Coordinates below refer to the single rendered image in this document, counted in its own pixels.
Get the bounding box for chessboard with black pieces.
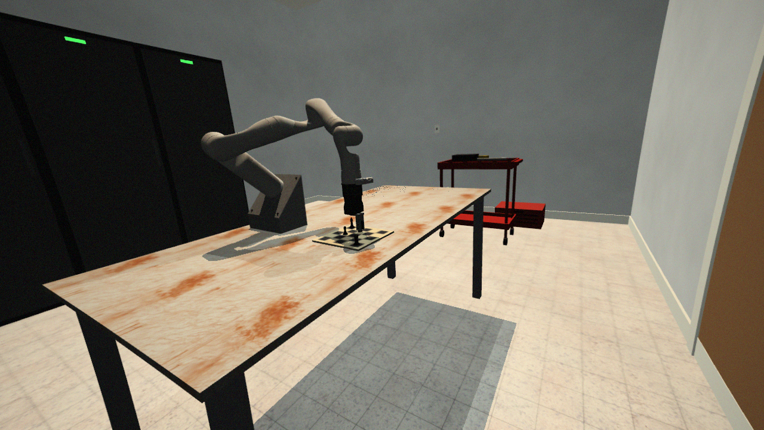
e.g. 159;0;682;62
312;225;394;251

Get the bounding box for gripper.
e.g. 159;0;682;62
341;169;374;231

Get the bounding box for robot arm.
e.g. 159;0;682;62
201;99;363;198

